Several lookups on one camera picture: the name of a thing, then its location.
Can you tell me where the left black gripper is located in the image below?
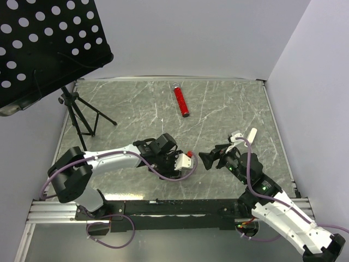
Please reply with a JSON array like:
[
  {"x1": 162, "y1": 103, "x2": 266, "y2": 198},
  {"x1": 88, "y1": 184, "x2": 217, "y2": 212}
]
[{"x1": 155, "y1": 150, "x2": 183, "y2": 180}]

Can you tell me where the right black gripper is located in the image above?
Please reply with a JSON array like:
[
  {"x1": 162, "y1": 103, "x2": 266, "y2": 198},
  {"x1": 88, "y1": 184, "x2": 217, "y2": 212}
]
[{"x1": 198, "y1": 142, "x2": 249, "y2": 184}]

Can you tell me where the white stapler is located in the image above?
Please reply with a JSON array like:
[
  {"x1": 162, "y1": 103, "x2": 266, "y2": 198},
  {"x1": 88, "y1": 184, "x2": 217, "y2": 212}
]
[{"x1": 247, "y1": 128, "x2": 257, "y2": 144}]

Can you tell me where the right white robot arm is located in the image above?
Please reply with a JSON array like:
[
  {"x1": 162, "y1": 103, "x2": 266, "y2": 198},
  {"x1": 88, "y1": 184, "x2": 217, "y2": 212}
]
[{"x1": 198, "y1": 145, "x2": 346, "y2": 261}]

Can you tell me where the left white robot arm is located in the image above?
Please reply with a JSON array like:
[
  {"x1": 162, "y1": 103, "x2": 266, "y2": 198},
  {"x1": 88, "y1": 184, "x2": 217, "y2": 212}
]
[{"x1": 47, "y1": 133, "x2": 183, "y2": 219}]

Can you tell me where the red cylindrical tube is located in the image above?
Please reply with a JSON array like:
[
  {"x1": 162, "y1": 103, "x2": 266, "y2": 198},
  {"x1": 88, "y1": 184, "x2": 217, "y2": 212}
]
[{"x1": 172, "y1": 83, "x2": 190, "y2": 117}]

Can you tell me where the black tripod stand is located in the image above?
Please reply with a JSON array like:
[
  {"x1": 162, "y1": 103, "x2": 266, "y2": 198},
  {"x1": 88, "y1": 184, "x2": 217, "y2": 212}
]
[{"x1": 58, "y1": 86, "x2": 117, "y2": 151}]

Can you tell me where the black perforated music stand desk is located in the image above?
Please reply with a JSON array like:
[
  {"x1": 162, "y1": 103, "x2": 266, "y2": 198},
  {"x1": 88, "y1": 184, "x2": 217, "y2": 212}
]
[{"x1": 1, "y1": 1, "x2": 113, "y2": 117}]

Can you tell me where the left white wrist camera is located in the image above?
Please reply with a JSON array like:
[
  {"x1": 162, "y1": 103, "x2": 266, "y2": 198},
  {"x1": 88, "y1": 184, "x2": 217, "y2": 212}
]
[{"x1": 174, "y1": 153, "x2": 194, "y2": 171}]

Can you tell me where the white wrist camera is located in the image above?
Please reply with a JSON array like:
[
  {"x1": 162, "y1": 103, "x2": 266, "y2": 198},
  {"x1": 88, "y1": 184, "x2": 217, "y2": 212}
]
[
  {"x1": 225, "y1": 131, "x2": 245, "y2": 153},
  {"x1": 174, "y1": 153, "x2": 194, "y2": 171}
]

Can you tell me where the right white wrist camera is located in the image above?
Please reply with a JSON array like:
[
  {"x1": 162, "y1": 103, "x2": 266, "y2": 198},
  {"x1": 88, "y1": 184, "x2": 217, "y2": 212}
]
[{"x1": 225, "y1": 131, "x2": 245, "y2": 153}]

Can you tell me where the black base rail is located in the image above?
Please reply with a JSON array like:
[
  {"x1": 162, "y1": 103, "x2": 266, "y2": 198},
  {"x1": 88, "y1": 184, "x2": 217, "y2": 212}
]
[{"x1": 75, "y1": 198, "x2": 273, "y2": 237}]

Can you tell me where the aluminium frame rail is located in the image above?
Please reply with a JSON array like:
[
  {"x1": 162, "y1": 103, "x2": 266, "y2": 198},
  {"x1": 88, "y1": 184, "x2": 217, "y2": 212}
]
[{"x1": 25, "y1": 199, "x2": 80, "y2": 224}]

